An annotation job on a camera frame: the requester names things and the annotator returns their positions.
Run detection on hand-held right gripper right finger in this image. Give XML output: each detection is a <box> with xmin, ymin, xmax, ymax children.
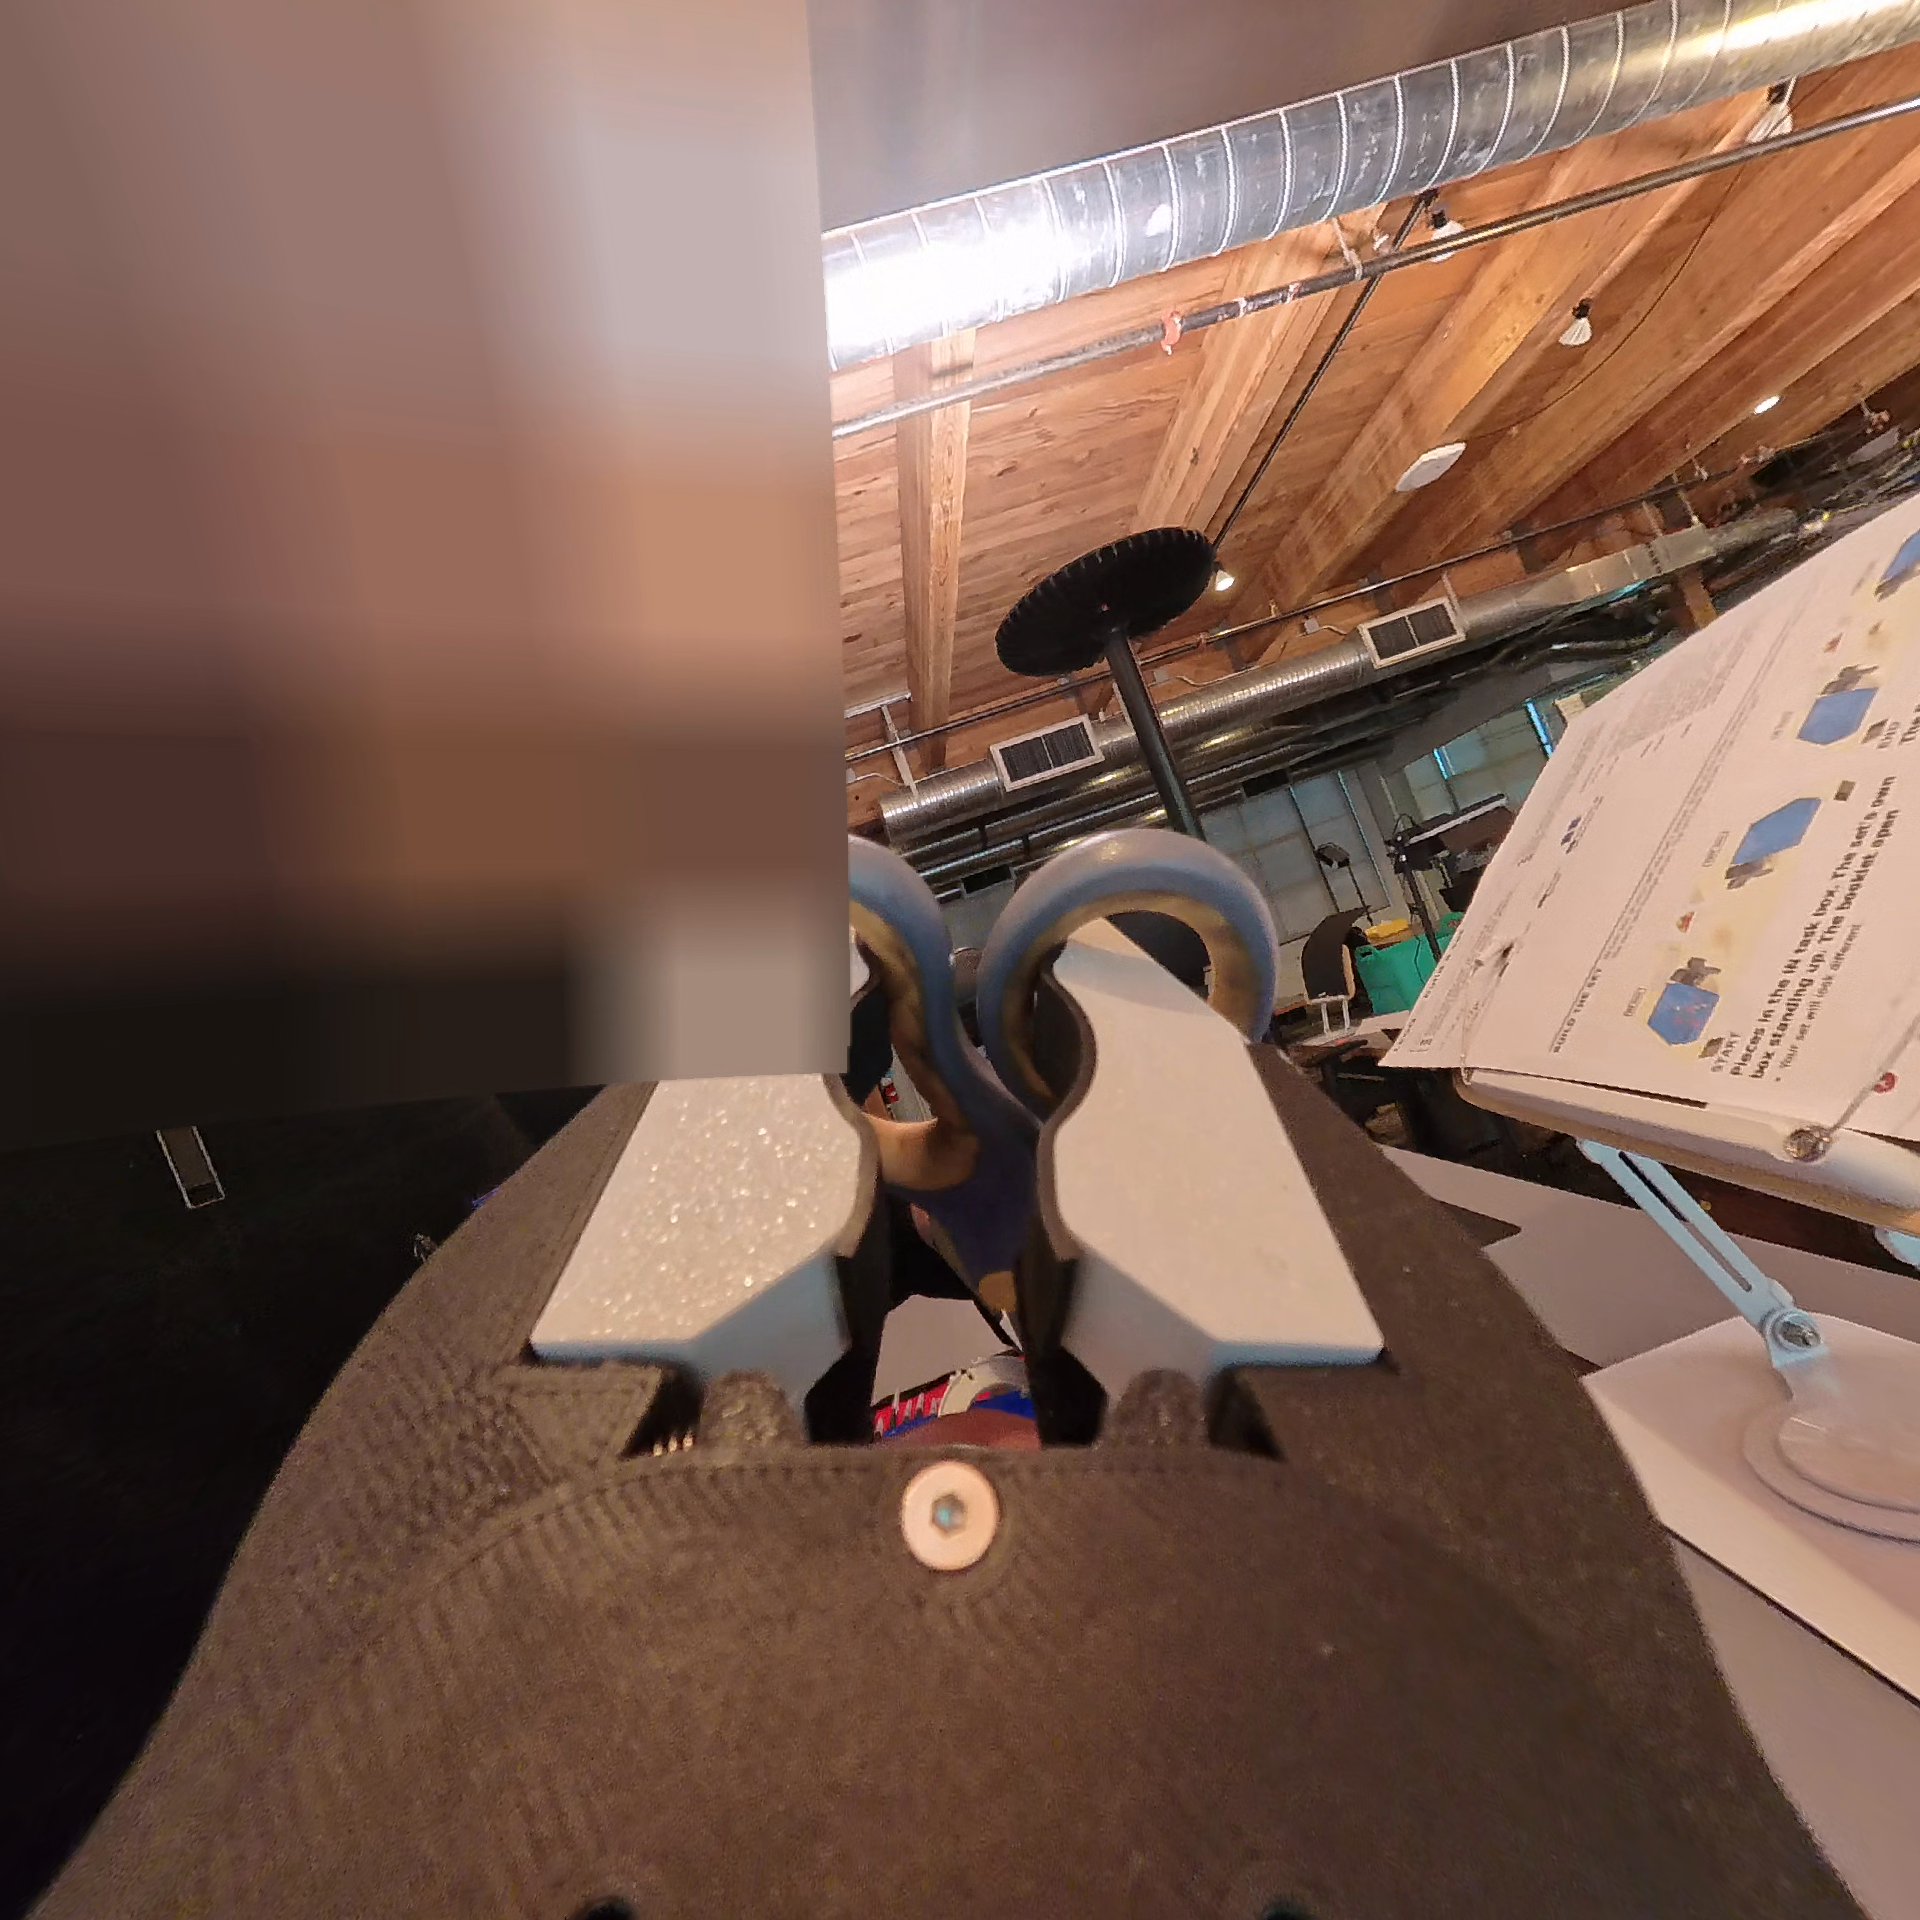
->
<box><xmin>1030</xmin><ymin>919</ymin><xmax>1384</xmax><ymax>1408</ymax></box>

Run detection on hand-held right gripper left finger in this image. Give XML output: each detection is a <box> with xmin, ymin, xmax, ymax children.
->
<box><xmin>527</xmin><ymin>1072</ymin><xmax>881</xmax><ymax>1423</ymax></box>

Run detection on grey handled scissors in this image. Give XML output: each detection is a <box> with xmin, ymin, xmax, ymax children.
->
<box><xmin>848</xmin><ymin>832</ymin><xmax>1280</xmax><ymax>1353</ymax></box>

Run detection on green storage bin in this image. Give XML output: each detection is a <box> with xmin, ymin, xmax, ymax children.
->
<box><xmin>1351</xmin><ymin>919</ymin><xmax>1465</xmax><ymax>998</ymax></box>

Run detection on white air vent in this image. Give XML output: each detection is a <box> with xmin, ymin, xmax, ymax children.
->
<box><xmin>992</xmin><ymin>717</ymin><xmax>1104</xmax><ymax>793</ymax></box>
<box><xmin>1358</xmin><ymin>596</ymin><xmax>1467</xmax><ymax>672</ymax></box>

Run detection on person's black sweater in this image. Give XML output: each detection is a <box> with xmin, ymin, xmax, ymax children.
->
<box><xmin>0</xmin><ymin>1093</ymin><xmax>600</xmax><ymax>1920</ymax></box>

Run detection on white book stand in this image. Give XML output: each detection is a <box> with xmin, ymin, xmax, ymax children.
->
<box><xmin>1456</xmin><ymin>1072</ymin><xmax>1920</xmax><ymax>1711</ymax></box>

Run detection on printed instruction sheet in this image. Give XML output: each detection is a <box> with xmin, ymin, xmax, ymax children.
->
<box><xmin>1376</xmin><ymin>496</ymin><xmax>1920</xmax><ymax>1142</ymax></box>

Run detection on black pole with round disc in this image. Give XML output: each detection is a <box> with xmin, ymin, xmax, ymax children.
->
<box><xmin>995</xmin><ymin>526</ymin><xmax>1216</xmax><ymax>846</ymax></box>

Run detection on metal ceiling pipe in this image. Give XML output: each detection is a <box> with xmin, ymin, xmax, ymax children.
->
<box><xmin>832</xmin><ymin>96</ymin><xmax>1920</xmax><ymax>440</ymax></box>

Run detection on silver air duct with vents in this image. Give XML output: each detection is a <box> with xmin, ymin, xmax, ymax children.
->
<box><xmin>877</xmin><ymin>509</ymin><xmax>1800</xmax><ymax>879</ymax></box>

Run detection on large silver air duct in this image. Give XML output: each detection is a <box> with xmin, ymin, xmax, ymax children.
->
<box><xmin>822</xmin><ymin>0</ymin><xmax>1920</xmax><ymax>367</ymax></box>

